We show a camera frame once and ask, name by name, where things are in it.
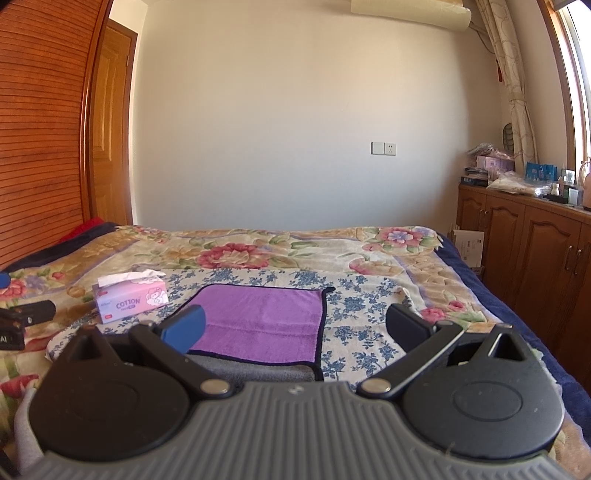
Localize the clear plastic bag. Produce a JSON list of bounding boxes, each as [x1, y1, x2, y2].
[[487, 171, 552, 198]]

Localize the white air conditioner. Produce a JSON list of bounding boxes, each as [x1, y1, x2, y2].
[[351, 0, 472, 32]]

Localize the pink cotton tissue pack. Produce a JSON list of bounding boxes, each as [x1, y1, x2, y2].
[[92, 269, 169, 324]]

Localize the wooden slatted wardrobe door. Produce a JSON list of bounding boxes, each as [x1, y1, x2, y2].
[[1, 0, 111, 265]]

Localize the purple grey microfibre towel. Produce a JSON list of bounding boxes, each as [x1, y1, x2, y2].
[[188, 284, 335, 381]]

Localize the red blanket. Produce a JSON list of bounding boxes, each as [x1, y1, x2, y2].
[[58, 217, 104, 243]]

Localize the wooden room door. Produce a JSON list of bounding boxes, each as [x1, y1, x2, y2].
[[89, 19, 137, 225]]

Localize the white paper bag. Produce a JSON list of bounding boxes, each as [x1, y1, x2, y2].
[[451, 229, 485, 270]]

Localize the blue floral white cloth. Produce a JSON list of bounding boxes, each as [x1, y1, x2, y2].
[[45, 267, 456, 393]]

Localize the white wall switch socket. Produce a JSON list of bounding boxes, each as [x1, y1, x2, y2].
[[370, 142, 397, 156]]

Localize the patterned beige curtain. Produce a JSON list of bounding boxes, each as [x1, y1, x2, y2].
[[476, 0, 538, 174]]

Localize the pink box on cabinet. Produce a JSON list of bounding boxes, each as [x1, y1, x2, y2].
[[476, 156, 515, 181]]

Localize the floral bed blanket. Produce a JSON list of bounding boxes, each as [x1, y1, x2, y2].
[[0, 224, 591, 480]]

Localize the wooden side cabinet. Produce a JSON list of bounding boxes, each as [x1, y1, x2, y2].
[[457, 185, 590, 387]]

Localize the blue box on cabinet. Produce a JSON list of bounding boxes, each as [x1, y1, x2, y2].
[[525, 162, 558, 183]]

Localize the dark blue bed sheet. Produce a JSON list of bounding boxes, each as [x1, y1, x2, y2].
[[436, 236, 591, 443]]

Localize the dark book stack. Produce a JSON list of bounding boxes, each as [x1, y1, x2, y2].
[[461, 167, 489, 188]]

